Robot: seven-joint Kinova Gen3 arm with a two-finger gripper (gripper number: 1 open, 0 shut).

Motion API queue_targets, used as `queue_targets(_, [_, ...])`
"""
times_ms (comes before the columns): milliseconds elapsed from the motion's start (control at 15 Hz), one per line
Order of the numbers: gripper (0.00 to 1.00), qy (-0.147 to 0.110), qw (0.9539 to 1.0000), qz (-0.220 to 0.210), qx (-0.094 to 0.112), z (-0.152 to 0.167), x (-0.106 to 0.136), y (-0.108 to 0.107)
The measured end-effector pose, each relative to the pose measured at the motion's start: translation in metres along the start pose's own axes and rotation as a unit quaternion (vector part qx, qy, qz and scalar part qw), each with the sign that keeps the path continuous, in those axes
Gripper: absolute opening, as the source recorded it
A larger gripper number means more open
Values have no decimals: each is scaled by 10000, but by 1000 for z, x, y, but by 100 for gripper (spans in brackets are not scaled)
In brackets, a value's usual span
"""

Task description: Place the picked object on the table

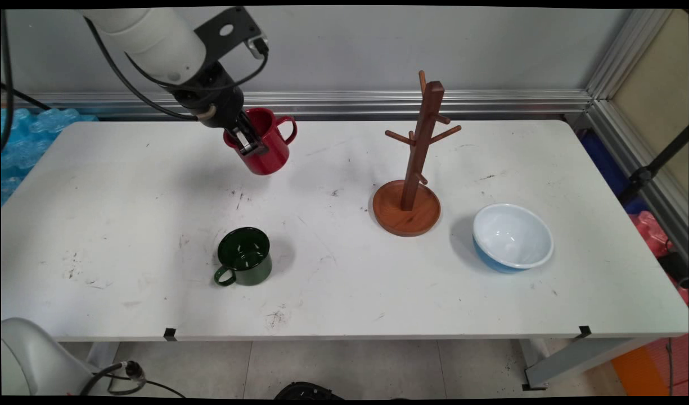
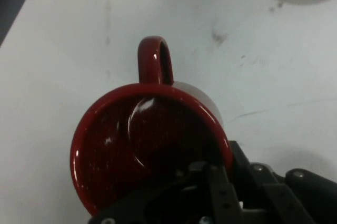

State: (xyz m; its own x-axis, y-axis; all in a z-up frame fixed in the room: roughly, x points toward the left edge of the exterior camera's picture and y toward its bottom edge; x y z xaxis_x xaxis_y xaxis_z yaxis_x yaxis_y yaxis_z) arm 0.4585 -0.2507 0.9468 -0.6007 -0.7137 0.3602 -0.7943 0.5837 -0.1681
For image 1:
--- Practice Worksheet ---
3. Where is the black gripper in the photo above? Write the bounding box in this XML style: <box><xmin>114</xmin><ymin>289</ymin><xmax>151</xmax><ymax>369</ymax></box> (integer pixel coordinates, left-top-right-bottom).
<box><xmin>173</xmin><ymin>65</ymin><xmax>269</xmax><ymax>157</ymax></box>

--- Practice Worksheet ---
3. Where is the red enamel mug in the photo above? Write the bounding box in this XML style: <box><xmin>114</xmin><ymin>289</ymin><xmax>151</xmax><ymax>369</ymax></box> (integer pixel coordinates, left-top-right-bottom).
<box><xmin>223</xmin><ymin>107</ymin><xmax>298</xmax><ymax>176</ymax></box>

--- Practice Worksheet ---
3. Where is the dark green enamel mug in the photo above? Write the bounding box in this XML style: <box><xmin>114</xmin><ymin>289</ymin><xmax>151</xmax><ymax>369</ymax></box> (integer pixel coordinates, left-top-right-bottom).
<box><xmin>213</xmin><ymin>227</ymin><xmax>273</xmax><ymax>287</ymax></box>

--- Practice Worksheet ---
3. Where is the wooden mug tree stand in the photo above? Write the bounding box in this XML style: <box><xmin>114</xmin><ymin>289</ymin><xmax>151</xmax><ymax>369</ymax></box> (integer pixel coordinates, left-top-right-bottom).
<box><xmin>372</xmin><ymin>70</ymin><xmax>463</xmax><ymax>238</ymax></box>

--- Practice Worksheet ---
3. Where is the light blue foam stack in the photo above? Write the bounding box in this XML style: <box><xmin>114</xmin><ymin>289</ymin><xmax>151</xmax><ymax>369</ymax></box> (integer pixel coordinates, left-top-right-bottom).
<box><xmin>1</xmin><ymin>108</ymin><xmax>99</xmax><ymax>206</ymax></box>

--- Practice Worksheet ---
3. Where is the grey table leg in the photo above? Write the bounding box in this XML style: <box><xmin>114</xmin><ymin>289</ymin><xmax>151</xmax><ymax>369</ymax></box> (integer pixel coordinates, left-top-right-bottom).
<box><xmin>85</xmin><ymin>341</ymin><xmax>121</xmax><ymax>372</ymax></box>
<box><xmin>517</xmin><ymin>337</ymin><xmax>660</xmax><ymax>392</ymax></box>

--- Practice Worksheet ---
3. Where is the light blue mug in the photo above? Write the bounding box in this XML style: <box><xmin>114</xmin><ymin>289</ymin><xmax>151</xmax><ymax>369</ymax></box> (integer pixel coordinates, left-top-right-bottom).
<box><xmin>472</xmin><ymin>203</ymin><xmax>555</xmax><ymax>275</ymax></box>

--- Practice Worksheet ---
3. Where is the grey white machine housing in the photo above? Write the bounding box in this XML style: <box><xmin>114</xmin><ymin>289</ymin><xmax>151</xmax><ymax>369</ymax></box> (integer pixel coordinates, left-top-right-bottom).
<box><xmin>1</xmin><ymin>318</ymin><xmax>117</xmax><ymax>397</ymax></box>

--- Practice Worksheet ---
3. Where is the dark blue foam block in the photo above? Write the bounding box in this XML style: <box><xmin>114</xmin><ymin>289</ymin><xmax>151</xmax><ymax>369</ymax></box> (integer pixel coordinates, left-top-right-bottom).
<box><xmin>578</xmin><ymin>130</ymin><xmax>650</xmax><ymax>215</ymax></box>

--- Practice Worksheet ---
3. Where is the black tripod pole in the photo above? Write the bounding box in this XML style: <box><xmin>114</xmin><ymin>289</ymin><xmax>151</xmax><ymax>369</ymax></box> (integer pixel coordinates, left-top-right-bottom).
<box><xmin>617</xmin><ymin>127</ymin><xmax>689</xmax><ymax>206</ymax></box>

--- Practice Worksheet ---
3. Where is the black floor device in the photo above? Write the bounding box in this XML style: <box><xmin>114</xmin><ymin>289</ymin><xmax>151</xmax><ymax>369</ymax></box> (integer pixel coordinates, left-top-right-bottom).
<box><xmin>656</xmin><ymin>250</ymin><xmax>689</xmax><ymax>289</ymax></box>

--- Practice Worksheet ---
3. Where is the orange floor mat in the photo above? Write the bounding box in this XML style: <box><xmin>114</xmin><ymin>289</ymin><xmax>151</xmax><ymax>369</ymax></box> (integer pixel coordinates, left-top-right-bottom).
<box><xmin>610</xmin><ymin>344</ymin><xmax>670</xmax><ymax>397</ymax></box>

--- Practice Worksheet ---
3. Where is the pink floor mat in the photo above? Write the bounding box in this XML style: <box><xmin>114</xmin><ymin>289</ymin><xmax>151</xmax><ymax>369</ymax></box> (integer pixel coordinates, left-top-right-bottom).
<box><xmin>647</xmin><ymin>335</ymin><xmax>689</xmax><ymax>397</ymax></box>

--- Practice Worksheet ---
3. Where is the black camera cable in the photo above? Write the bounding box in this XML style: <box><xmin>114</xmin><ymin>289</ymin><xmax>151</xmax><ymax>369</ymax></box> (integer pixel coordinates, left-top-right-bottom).
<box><xmin>125</xmin><ymin>52</ymin><xmax>270</xmax><ymax>93</ymax></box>

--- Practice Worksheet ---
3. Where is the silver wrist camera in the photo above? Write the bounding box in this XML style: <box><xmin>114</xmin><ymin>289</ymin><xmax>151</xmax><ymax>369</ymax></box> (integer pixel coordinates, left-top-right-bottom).
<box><xmin>246</xmin><ymin>35</ymin><xmax>269</xmax><ymax>60</ymax></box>

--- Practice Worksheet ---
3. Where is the aluminium frame rail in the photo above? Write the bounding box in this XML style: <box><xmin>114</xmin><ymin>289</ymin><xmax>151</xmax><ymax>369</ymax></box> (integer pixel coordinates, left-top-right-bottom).
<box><xmin>12</xmin><ymin>89</ymin><xmax>595</xmax><ymax>118</ymax></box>
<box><xmin>569</xmin><ymin>98</ymin><xmax>689</xmax><ymax>262</ymax></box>

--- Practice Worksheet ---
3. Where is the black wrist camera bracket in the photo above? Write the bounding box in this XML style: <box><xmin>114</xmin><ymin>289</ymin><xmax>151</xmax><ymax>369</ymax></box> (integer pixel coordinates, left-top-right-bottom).
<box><xmin>193</xmin><ymin>7</ymin><xmax>262</xmax><ymax>62</ymax></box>

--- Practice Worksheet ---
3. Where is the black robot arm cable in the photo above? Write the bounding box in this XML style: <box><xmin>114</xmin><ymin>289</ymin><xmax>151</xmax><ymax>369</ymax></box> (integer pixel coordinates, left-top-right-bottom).
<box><xmin>84</xmin><ymin>17</ymin><xmax>201</xmax><ymax>122</ymax></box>

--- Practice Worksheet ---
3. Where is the black cable along wall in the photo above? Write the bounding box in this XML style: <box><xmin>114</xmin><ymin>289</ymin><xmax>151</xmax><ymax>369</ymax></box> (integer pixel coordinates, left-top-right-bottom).
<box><xmin>1</xmin><ymin>83</ymin><xmax>52</xmax><ymax>111</ymax></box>

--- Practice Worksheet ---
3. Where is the thick black hanging cable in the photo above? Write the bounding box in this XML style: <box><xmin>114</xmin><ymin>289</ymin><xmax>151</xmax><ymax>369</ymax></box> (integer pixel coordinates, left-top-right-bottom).
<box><xmin>1</xmin><ymin>11</ymin><xmax>14</xmax><ymax>151</ymax></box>

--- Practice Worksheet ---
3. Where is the black cable with plug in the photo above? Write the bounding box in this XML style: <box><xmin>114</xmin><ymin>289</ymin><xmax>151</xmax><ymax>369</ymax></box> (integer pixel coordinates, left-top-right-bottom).
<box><xmin>79</xmin><ymin>360</ymin><xmax>187</xmax><ymax>399</ymax></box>

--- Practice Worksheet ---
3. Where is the aluminium frame post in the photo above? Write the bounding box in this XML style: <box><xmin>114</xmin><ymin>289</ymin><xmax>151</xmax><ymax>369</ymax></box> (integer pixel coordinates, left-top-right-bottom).
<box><xmin>586</xmin><ymin>8</ymin><xmax>674</xmax><ymax>102</ymax></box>

